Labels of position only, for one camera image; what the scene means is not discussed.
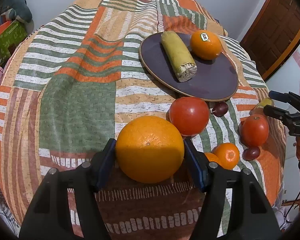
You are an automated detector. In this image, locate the small red tomato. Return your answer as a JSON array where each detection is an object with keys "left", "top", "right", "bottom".
[{"left": 239, "top": 114, "right": 269, "bottom": 147}]

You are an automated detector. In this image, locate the dark red grape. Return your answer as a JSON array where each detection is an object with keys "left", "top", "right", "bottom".
[
  {"left": 211, "top": 102, "right": 229, "bottom": 117},
  {"left": 242, "top": 146, "right": 261, "bottom": 161}
]

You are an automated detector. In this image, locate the small mandarin orange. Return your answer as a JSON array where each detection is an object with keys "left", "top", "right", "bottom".
[
  {"left": 204, "top": 152, "right": 222, "bottom": 166},
  {"left": 213, "top": 142, "right": 240, "bottom": 170}
]

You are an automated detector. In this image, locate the thick yellow corn cob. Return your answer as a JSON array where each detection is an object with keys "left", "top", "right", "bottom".
[{"left": 250, "top": 98, "right": 274, "bottom": 114}]

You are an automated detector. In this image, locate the dark purple round plate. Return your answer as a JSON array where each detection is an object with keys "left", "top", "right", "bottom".
[{"left": 139, "top": 32, "right": 239, "bottom": 102}]

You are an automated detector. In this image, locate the large red tomato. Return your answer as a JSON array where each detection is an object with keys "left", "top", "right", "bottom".
[{"left": 168, "top": 97, "right": 210, "bottom": 137}]

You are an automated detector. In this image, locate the grey plush toy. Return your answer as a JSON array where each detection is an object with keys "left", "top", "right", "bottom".
[{"left": 1, "top": 0, "right": 32, "bottom": 23}]

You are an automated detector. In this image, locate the slim yellow corn cob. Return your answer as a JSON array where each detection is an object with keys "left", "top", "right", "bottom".
[{"left": 161, "top": 31, "right": 197, "bottom": 82}]

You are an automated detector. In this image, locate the large orange with sticker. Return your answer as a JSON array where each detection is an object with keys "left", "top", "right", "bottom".
[{"left": 190, "top": 30, "right": 223, "bottom": 60}]

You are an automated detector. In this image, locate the wooden door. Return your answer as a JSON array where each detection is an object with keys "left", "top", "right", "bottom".
[{"left": 240, "top": 0, "right": 300, "bottom": 80}]

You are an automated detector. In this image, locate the green cardboard box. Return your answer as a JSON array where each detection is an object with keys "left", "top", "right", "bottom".
[{"left": 0, "top": 20, "right": 27, "bottom": 64}]

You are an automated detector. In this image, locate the patchwork striped bedspread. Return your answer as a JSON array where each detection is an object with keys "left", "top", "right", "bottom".
[{"left": 0, "top": 0, "right": 286, "bottom": 239}]

